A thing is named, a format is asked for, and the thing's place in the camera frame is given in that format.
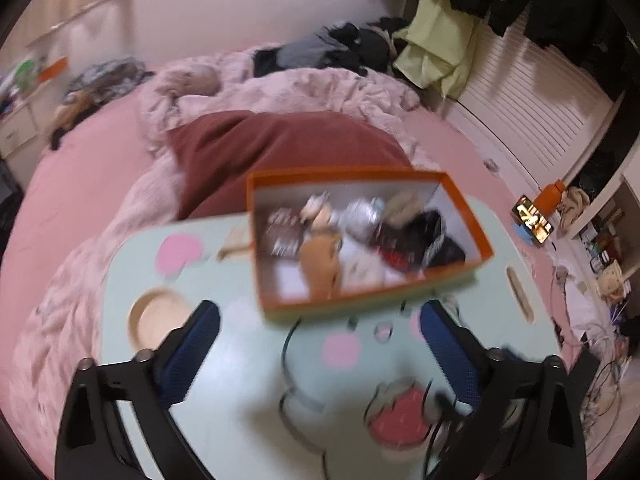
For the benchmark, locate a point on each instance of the white drawer cabinet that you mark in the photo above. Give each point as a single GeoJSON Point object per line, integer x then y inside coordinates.
{"type": "Point", "coordinates": [17, 127]}

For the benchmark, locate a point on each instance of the beige cloth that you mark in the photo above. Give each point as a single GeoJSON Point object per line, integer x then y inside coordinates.
{"type": "Point", "coordinates": [574, 207]}

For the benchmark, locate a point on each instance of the green packet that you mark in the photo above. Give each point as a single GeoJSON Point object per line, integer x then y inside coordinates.
{"type": "Point", "coordinates": [26, 72]}

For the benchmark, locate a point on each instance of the orange cardboard box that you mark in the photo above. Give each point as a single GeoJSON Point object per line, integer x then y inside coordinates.
{"type": "Point", "coordinates": [465, 210]}

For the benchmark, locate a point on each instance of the small orange bin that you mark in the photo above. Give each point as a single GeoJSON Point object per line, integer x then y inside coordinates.
{"type": "Point", "coordinates": [52, 69]}

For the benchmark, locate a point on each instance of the pink floral quilt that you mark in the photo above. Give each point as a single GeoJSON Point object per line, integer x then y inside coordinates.
{"type": "Point", "coordinates": [320, 90]}

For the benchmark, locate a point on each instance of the light green cloth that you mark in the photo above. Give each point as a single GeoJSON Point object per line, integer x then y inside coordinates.
{"type": "Point", "coordinates": [435, 40]}

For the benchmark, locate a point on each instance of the hanging black clothes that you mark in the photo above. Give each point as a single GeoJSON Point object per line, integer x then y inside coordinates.
{"type": "Point", "coordinates": [550, 5]}

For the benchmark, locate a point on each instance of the smartphone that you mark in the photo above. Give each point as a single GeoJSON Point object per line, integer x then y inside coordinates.
{"type": "Point", "coordinates": [534, 217]}

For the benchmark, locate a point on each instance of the small grey object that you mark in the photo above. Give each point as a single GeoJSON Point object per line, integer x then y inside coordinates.
{"type": "Point", "coordinates": [491, 164]}

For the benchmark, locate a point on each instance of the brown plush animal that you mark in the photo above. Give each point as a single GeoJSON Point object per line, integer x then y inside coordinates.
{"type": "Point", "coordinates": [72, 115]}

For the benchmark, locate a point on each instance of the dark red pillow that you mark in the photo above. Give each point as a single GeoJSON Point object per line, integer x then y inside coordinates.
{"type": "Point", "coordinates": [280, 145]}

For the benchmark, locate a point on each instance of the pile of dark clothes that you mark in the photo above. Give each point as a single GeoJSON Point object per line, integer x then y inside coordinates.
{"type": "Point", "coordinates": [350, 45]}

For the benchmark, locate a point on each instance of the tan plush toy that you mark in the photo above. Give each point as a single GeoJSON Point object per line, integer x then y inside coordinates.
{"type": "Point", "coordinates": [317, 262]}

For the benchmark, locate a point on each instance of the white slatted door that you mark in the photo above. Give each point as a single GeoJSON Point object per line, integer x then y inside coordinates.
{"type": "Point", "coordinates": [525, 100]}

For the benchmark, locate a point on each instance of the orange bottle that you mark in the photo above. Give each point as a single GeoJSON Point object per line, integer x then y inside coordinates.
{"type": "Point", "coordinates": [550, 196]}

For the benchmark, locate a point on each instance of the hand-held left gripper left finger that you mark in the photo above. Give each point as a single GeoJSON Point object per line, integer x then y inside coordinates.
{"type": "Point", "coordinates": [192, 345]}

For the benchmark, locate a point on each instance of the pale pink pillow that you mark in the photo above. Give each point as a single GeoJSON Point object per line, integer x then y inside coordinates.
{"type": "Point", "coordinates": [192, 80]}

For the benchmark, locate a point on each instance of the silver foil packet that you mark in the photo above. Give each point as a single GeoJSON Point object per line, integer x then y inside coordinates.
{"type": "Point", "coordinates": [362, 215]}

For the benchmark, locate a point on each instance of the blue phone stand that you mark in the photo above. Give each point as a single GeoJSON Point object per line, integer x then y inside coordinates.
{"type": "Point", "coordinates": [521, 234]}

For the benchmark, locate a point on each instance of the black cloth pouch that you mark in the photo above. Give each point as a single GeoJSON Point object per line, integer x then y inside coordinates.
{"type": "Point", "coordinates": [425, 235]}

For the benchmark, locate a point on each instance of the grey patterned cloth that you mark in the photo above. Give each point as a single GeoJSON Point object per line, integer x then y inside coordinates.
{"type": "Point", "coordinates": [110, 74]}

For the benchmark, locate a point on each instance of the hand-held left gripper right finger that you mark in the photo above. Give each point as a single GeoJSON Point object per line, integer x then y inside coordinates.
{"type": "Point", "coordinates": [447, 350]}

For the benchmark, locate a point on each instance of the small figurine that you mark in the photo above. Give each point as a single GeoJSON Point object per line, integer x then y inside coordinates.
{"type": "Point", "coordinates": [317, 208]}

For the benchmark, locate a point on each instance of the mint green bed tray table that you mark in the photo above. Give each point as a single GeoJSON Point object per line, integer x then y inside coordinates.
{"type": "Point", "coordinates": [75, 170]}

